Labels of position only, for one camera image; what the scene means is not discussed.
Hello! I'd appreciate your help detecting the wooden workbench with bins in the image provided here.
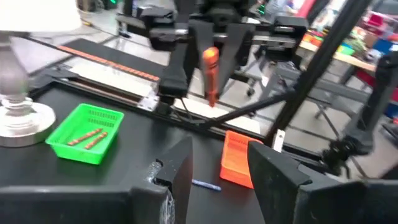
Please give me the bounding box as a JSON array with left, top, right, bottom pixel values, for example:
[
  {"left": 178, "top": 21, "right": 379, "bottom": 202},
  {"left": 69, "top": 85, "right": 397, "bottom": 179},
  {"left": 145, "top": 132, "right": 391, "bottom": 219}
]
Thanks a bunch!
[{"left": 298, "top": 9, "right": 398, "bottom": 74}]

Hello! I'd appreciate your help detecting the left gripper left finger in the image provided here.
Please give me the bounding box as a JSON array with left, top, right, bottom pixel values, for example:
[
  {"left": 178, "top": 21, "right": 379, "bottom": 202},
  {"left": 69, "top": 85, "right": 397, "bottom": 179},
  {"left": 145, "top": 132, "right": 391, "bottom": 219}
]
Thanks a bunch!
[{"left": 152, "top": 135, "right": 195, "bottom": 224}]

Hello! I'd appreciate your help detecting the orange crayon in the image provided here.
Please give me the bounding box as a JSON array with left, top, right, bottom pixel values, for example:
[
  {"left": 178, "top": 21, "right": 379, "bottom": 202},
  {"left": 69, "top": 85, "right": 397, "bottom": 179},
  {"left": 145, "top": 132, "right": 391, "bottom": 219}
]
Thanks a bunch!
[{"left": 201, "top": 46, "right": 221, "bottom": 108}]

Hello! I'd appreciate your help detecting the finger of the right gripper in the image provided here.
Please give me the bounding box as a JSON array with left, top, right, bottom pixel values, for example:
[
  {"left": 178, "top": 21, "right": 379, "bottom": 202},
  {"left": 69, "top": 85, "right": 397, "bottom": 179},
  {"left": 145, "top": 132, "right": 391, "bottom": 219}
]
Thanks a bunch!
[
  {"left": 159, "top": 21, "right": 215, "bottom": 97},
  {"left": 217, "top": 24, "right": 256, "bottom": 96}
]

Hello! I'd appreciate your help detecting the orange plastic basket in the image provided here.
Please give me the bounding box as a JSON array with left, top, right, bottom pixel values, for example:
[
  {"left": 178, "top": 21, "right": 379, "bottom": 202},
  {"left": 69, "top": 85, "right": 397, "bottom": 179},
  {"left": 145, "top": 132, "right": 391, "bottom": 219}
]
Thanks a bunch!
[{"left": 219, "top": 129, "right": 264, "bottom": 190}]

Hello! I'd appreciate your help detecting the green plastic basket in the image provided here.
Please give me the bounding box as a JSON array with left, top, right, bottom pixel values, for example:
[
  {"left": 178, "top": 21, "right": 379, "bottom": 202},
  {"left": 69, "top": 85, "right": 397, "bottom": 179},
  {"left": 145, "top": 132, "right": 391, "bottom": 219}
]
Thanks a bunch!
[{"left": 45, "top": 103, "right": 126, "bottom": 166}]

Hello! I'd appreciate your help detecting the blue crayon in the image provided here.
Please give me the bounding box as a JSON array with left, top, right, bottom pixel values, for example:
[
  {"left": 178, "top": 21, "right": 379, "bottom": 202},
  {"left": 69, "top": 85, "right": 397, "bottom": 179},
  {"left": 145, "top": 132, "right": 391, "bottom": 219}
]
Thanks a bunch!
[{"left": 191, "top": 179, "right": 223, "bottom": 192}]

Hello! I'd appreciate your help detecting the wooden side board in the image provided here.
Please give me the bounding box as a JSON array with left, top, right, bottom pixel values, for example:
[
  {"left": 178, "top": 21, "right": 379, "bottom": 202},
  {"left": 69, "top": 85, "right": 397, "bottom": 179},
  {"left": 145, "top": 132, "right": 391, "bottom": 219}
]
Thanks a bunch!
[{"left": 60, "top": 55, "right": 264, "bottom": 135}]

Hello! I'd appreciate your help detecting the white shade silver table lamp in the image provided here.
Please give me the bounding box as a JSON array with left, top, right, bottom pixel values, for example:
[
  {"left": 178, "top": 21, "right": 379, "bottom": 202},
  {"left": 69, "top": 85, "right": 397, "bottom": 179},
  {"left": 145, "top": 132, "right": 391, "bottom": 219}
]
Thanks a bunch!
[{"left": 0, "top": 0, "right": 82, "bottom": 148}]

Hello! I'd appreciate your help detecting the white label plate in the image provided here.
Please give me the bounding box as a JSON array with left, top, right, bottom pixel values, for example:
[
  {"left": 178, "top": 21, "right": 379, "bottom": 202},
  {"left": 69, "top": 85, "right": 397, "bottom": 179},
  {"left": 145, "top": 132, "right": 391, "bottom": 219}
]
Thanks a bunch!
[{"left": 272, "top": 129, "right": 286, "bottom": 153}]

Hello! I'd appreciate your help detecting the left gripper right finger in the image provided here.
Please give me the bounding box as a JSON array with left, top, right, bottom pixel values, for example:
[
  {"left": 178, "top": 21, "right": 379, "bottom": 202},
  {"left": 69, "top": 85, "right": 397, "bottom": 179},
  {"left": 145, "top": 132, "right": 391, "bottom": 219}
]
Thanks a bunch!
[{"left": 247, "top": 140, "right": 312, "bottom": 224}]

